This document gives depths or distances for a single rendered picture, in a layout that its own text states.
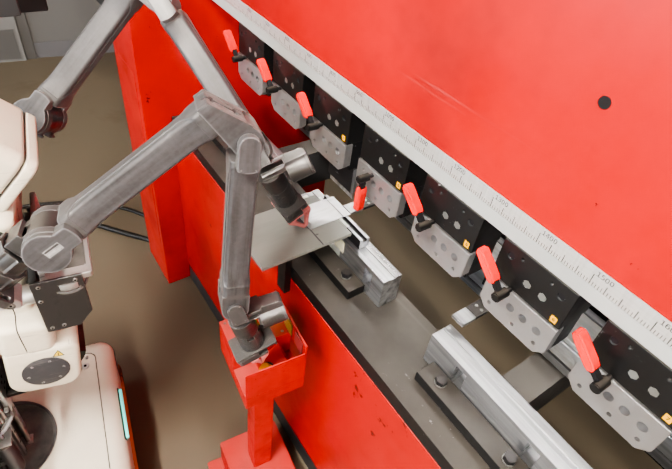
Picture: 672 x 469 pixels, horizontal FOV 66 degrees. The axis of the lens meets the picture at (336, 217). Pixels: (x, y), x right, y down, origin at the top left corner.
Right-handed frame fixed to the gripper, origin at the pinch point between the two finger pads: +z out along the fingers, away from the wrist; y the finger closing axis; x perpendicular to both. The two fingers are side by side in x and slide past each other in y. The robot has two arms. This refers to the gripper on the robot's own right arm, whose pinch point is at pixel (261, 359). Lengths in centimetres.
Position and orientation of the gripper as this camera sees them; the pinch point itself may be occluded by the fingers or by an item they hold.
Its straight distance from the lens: 134.4
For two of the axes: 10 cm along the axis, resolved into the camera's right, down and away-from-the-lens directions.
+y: 8.8, -4.2, 2.4
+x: -4.7, -6.1, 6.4
